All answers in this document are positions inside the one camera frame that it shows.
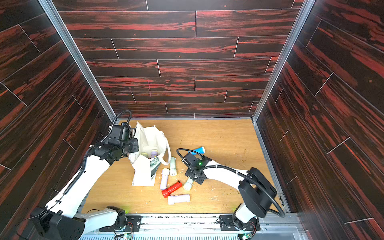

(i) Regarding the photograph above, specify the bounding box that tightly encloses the white canvas tote bag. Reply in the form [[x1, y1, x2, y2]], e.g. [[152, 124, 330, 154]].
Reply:
[[129, 123, 171, 187]]

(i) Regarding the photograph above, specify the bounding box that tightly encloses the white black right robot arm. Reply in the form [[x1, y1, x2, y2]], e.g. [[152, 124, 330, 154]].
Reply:
[[179, 152, 286, 231]]

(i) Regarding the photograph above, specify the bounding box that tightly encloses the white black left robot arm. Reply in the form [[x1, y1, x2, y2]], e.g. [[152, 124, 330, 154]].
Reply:
[[31, 139, 139, 240]]

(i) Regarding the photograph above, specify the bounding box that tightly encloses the blue flashlight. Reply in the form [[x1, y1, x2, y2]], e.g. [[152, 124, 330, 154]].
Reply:
[[193, 147, 206, 155]]

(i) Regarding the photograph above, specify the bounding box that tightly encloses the white flashlight bottom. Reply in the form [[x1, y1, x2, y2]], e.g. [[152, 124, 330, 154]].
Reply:
[[168, 194, 191, 205]]

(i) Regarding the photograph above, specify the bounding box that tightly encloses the red flashlight lower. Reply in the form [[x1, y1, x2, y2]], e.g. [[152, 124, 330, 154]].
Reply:
[[162, 181, 183, 198]]

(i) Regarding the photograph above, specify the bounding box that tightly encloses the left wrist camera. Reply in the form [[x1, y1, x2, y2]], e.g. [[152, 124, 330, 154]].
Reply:
[[108, 124, 135, 142]]

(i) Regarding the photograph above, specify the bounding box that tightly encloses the aluminium front rail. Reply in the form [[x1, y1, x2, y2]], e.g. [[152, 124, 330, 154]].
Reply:
[[82, 213, 309, 240]]

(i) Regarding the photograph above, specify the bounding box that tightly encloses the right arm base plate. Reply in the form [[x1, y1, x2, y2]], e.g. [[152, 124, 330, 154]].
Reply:
[[217, 215, 261, 232]]

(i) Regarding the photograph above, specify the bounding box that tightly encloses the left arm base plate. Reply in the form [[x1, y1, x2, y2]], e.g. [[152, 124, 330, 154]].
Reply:
[[99, 215, 142, 233]]

